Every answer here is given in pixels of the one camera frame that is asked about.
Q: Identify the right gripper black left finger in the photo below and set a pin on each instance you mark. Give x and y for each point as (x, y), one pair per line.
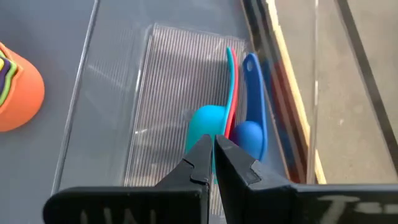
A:
(174, 199)

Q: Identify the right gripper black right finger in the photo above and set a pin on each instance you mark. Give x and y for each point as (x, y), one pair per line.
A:
(267, 199)

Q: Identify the blue measuring cup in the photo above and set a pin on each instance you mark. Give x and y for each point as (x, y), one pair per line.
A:
(252, 137)

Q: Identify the red measuring cup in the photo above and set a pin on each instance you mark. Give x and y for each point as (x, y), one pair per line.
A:
(230, 126)

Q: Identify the teal measuring cup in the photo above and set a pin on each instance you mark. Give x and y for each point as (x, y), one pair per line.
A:
(205, 121)

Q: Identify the clear plastic basket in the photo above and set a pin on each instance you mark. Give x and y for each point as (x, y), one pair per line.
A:
(174, 93)

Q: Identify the orange measuring cup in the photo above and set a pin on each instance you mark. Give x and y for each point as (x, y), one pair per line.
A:
(28, 102)

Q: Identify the green measuring cup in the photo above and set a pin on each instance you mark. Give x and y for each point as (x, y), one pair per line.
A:
(12, 79)

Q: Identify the purple measuring cup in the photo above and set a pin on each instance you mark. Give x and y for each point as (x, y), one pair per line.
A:
(4, 77)

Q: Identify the yellow measuring cup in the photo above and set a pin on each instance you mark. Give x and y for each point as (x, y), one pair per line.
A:
(1, 63)

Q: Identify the clear plastic dish rack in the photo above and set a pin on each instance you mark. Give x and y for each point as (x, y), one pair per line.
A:
(28, 161)

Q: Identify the black metal table frame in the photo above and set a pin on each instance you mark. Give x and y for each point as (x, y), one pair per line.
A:
(256, 18)

